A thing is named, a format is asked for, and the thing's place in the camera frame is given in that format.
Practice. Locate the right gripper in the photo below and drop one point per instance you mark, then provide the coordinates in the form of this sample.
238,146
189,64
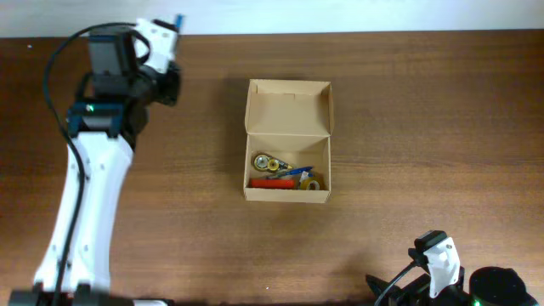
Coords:
395,291

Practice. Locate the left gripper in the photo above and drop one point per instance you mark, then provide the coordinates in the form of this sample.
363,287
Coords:
171,85

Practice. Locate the blue white marker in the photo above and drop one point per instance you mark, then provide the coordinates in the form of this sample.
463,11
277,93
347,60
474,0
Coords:
179,21

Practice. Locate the yellow tape roll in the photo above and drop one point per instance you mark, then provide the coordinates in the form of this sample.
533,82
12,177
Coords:
310,184

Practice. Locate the blue ballpoint pen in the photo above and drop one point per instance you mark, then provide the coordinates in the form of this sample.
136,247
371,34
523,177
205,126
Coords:
291,172

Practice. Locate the red stapler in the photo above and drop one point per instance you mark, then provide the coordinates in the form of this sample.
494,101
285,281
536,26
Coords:
274,184

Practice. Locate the yellow black correction tape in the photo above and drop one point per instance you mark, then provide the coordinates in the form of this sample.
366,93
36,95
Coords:
267,163

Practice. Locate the brown cardboard box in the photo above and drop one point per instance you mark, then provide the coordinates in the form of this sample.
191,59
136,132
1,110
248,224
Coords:
292,121

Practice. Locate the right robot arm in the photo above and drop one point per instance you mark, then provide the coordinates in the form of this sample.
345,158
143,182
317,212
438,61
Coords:
487,286

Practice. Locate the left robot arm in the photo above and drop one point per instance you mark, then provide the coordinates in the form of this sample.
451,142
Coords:
101,136

